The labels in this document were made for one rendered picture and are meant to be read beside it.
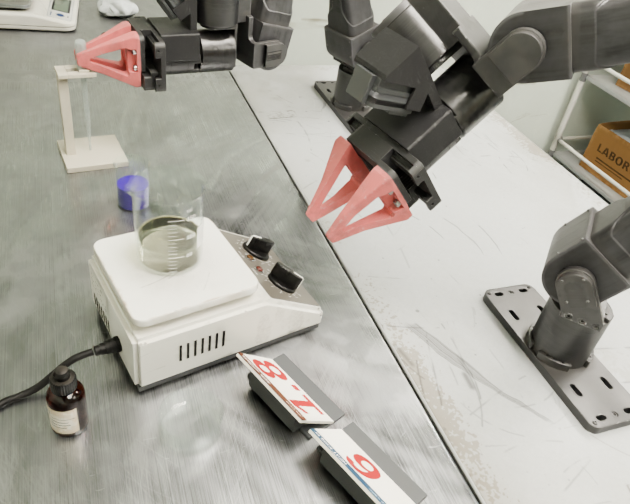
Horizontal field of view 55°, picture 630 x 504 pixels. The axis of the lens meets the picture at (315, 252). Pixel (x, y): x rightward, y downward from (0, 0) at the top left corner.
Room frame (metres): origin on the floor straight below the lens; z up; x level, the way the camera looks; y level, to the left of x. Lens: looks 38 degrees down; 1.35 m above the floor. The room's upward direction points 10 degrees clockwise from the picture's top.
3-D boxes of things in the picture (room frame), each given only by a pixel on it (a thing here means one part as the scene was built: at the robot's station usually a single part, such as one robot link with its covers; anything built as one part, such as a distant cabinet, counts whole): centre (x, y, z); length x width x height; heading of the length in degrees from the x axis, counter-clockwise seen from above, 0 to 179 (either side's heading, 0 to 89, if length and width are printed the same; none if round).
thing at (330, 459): (0.30, -0.07, 0.92); 0.09 x 0.06 x 0.04; 48
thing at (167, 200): (0.43, 0.14, 1.03); 0.07 x 0.06 x 0.08; 128
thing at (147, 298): (0.43, 0.13, 0.98); 0.12 x 0.12 x 0.01; 39
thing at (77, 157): (0.72, 0.33, 0.96); 0.08 x 0.08 x 0.13; 34
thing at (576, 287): (0.49, -0.27, 1.00); 0.09 x 0.06 x 0.06; 160
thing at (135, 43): (0.75, 0.30, 1.04); 0.09 x 0.07 x 0.07; 123
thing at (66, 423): (0.30, 0.18, 0.93); 0.03 x 0.03 x 0.07
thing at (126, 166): (0.63, 0.24, 0.93); 0.04 x 0.04 x 0.06
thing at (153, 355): (0.44, 0.11, 0.94); 0.22 x 0.13 x 0.08; 129
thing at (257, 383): (0.36, 0.00, 0.92); 0.09 x 0.06 x 0.04; 48
